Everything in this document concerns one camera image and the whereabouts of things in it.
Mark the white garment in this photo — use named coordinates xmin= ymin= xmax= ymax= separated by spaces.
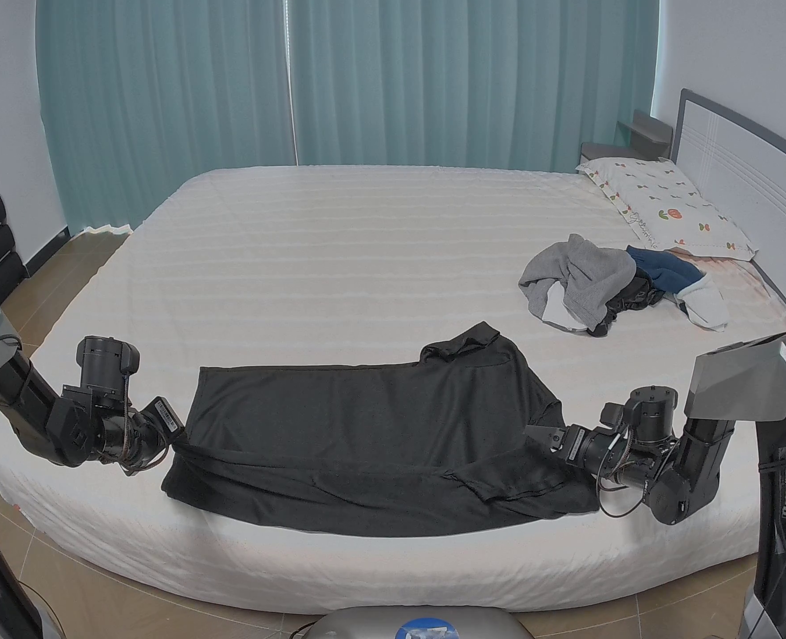
xmin=672 ymin=276 xmax=730 ymax=332

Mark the black T-shirt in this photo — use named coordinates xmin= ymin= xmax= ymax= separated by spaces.
xmin=161 ymin=320 xmax=601 ymax=531

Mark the bed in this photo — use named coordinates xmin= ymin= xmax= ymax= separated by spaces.
xmin=0 ymin=87 xmax=786 ymax=614

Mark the white printed pillow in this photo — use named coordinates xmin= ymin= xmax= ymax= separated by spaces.
xmin=576 ymin=156 xmax=760 ymax=261

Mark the dark blue garment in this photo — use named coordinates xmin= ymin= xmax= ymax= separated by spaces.
xmin=626 ymin=245 xmax=707 ymax=291

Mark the grey garment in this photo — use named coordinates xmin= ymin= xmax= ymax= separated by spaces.
xmin=518 ymin=233 xmax=636 ymax=332

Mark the grey bedside table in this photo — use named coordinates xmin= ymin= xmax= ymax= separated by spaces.
xmin=579 ymin=109 xmax=673 ymax=170

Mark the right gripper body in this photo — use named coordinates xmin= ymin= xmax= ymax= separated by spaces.
xmin=565 ymin=426 xmax=630 ymax=484

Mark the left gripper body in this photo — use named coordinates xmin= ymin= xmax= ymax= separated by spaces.
xmin=123 ymin=395 xmax=185 ymax=476

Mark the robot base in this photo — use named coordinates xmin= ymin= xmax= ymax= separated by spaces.
xmin=296 ymin=606 xmax=527 ymax=639

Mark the black cable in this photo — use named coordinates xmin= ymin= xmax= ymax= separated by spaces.
xmin=596 ymin=477 xmax=648 ymax=519

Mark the black shiny garment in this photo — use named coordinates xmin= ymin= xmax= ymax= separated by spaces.
xmin=586 ymin=273 xmax=667 ymax=339

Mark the blue-green curtain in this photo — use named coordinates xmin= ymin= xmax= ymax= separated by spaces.
xmin=289 ymin=0 xmax=660 ymax=174
xmin=36 ymin=0 xmax=297 ymax=231

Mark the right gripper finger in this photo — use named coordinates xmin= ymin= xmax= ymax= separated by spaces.
xmin=525 ymin=425 xmax=568 ymax=456

